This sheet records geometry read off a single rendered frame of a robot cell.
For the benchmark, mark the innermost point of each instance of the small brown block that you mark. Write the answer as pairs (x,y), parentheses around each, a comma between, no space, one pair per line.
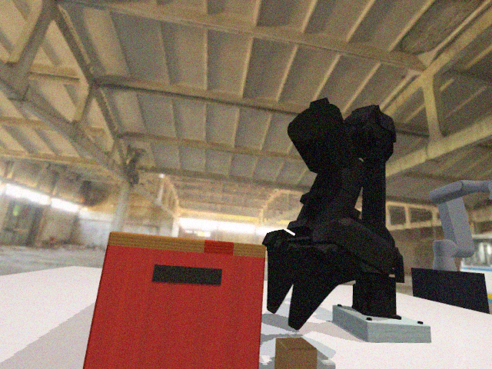
(294,353)

